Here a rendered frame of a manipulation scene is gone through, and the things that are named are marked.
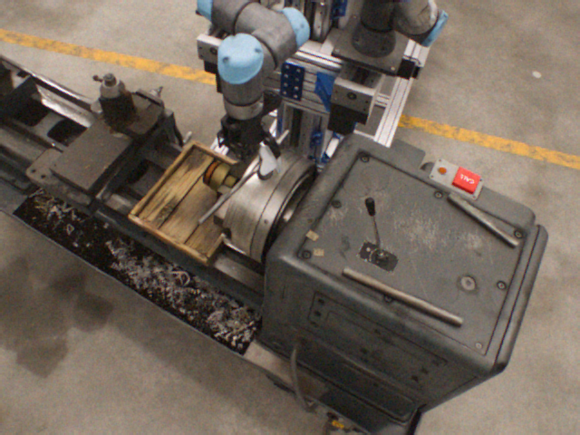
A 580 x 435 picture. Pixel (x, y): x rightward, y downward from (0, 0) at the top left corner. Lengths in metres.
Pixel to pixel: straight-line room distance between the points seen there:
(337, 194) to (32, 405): 1.73
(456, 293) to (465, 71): 2.59
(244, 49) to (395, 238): 0.58
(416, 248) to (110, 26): 2.94
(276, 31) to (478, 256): 0.70
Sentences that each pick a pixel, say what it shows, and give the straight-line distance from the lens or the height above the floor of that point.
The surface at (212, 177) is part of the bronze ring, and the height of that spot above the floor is 1.11.
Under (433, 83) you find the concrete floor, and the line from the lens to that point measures 3.45.
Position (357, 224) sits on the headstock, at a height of 1.25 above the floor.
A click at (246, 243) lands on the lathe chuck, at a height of 1.11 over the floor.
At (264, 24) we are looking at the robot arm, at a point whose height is 1.69.
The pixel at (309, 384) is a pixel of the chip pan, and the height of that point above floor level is 0.54.
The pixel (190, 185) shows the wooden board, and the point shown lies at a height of 0.89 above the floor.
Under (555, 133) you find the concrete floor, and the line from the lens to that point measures 3.54.
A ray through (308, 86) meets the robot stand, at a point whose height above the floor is 0.94.
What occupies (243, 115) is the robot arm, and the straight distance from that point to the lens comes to 0.94.
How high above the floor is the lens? 2.28
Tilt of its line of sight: 59 degrees down
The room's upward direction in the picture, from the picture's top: 8 degrees clockwise
